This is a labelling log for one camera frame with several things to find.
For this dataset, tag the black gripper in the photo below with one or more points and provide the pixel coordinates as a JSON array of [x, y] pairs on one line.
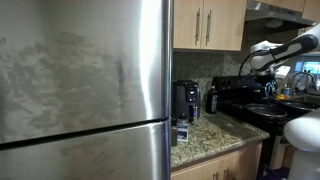
[[271, 80]]

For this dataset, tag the light wood cabinet door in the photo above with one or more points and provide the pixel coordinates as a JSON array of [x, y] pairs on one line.
[[226, 23], [185, 23]]

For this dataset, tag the light wood cabinet beside hood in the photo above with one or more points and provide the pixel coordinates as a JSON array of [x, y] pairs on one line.
[[312, 10]]

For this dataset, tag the light wood base cabinet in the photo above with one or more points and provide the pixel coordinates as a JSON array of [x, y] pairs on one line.
[[226, 165]]

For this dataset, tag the stainless steel freezer door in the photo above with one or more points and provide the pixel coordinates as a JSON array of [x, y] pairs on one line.
[[100, 156]]

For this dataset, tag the stainless steel refrigerator door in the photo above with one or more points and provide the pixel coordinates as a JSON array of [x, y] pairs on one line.
[[83, 66]]

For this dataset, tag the chrome kitchen faucet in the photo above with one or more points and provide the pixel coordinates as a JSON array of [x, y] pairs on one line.
[[301, 78]]

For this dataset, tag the black frying pan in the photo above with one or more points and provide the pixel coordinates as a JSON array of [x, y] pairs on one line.
[[266, 111]]

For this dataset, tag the black electric stove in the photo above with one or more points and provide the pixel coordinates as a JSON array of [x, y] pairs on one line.
[[240, 93]]

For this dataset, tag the dark wide pan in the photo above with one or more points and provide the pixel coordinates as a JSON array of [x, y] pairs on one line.
[[300, 105]]

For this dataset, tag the dark glass bottle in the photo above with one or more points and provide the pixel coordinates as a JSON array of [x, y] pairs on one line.
[[211, 98]]

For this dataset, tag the black coffee maker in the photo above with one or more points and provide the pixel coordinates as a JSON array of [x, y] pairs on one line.
[[185, 98]]

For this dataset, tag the small clear glass jar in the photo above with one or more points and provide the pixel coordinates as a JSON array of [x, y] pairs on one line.
[[182, 128]]

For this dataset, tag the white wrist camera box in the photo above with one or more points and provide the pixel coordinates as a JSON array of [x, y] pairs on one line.
[[282, 71]]

